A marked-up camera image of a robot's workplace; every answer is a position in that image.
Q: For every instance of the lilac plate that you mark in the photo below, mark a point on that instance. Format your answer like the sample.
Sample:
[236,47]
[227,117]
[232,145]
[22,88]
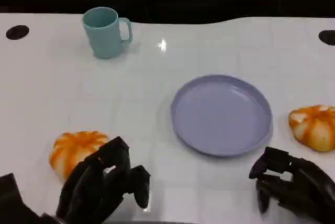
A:
[221,115]

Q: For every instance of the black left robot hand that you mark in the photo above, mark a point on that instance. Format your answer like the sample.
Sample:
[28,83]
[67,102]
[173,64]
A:
[86,187]

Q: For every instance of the pale green mug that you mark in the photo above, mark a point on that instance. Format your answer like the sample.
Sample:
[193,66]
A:
[104,34]

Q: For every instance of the orange white toy bread roll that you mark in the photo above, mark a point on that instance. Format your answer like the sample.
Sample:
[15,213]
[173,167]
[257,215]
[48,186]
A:
[70,149]
[315,127]

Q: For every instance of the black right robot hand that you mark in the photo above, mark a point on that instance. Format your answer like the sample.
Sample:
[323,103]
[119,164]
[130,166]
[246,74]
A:
[306,184]

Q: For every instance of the black round table grommet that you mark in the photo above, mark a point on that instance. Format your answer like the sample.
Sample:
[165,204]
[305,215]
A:
[328,37]
[17,32]

